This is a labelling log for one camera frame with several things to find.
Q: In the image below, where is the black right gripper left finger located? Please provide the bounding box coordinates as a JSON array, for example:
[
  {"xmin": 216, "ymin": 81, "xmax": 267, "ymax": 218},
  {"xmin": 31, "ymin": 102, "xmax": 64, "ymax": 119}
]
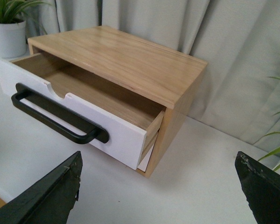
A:
[{"xmin": 0, "ymin": 151, "xmax": 82, "ymax": 224}]

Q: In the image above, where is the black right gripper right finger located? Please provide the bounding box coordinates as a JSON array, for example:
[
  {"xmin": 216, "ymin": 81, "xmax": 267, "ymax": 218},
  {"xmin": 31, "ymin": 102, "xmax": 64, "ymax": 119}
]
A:
[{"xmin": 235, "ymin": 151, "xmax": 280, "ymax": 224}]

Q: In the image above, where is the black drawer handle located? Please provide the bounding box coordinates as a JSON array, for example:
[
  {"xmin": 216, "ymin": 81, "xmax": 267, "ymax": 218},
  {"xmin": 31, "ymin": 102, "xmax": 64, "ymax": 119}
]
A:
[{"xmin": 11, "ymin": 83, "xmax": 110, "ymax": 144}]

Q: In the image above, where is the white drawer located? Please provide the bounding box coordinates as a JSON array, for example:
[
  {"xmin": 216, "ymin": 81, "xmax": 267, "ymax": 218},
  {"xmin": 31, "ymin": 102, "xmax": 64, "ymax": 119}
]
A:
[
  {"xmin": 138, "ymin": 138, "xmax": 156, "ymax": 172},
  {"xmin": 0, "ymin": 53, "xmax": 164, "ymax": 169}
]

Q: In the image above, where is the wooden drawer cabinet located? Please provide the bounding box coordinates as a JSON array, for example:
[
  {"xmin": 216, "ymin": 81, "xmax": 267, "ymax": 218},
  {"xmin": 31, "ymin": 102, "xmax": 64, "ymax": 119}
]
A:
[{"xmin": 28, "ymin": 26, "xmax": 207, "ymax": 178}]

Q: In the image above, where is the green plant leaves right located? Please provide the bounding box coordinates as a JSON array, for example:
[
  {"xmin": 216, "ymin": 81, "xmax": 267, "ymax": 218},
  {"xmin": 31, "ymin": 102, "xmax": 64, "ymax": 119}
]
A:
[{"xmin": 258, "ymin": 53, "xmax": 280, "ymax": 177}]

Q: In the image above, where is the grey curtain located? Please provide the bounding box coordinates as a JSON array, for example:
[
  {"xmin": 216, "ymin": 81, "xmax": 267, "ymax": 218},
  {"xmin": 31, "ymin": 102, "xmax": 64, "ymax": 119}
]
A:
[{"xmin": 26, "ymin": 0, "xmax": 280, "ymax": 151}]

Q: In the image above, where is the white plant pot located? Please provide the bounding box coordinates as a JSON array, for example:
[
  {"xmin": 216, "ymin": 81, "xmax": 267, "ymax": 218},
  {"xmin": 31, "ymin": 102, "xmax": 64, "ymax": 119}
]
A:
[{"xmin": 0, "ymin": 21, "xmax": 26, "ymax": 58}]

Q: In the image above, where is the green spider plant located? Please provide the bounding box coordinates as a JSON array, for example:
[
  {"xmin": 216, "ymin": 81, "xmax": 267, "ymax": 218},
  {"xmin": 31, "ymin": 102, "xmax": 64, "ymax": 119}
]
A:
[{"xmin": 0, "ymin": 0, "xmax": 50, "ymax": 34}]

